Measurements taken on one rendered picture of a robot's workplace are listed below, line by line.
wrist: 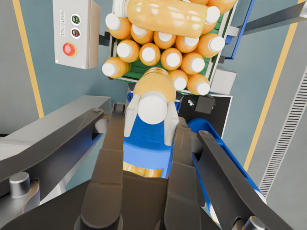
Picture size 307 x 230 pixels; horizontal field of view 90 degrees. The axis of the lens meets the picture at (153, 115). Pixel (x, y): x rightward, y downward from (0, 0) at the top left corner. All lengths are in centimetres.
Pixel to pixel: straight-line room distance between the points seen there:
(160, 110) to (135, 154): 29
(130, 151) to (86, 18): 41
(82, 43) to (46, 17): 139
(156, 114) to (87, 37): 41
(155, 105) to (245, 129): 188
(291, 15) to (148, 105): 56
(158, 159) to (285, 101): 182
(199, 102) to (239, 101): 125
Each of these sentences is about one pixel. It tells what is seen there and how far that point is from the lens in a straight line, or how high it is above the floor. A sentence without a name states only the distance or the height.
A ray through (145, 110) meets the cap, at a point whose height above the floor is 142.
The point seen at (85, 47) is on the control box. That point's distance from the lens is 56.
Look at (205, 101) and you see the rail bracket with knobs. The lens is 66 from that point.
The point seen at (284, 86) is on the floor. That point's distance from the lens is 208.
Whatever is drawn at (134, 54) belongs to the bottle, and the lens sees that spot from 54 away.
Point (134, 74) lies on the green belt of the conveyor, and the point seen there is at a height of 90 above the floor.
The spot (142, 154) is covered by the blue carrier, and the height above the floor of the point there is 123.
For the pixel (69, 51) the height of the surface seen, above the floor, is 111.
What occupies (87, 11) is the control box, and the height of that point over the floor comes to 110.
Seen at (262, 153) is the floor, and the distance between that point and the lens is 232.
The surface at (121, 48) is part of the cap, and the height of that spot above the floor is 112.
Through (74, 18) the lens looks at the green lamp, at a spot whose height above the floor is 111.
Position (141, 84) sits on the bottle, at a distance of 23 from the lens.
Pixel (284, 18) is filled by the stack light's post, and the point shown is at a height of 104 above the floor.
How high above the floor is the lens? 161
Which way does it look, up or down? 69 degrees down
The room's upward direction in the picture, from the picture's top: 174 degrees counter-clockwise
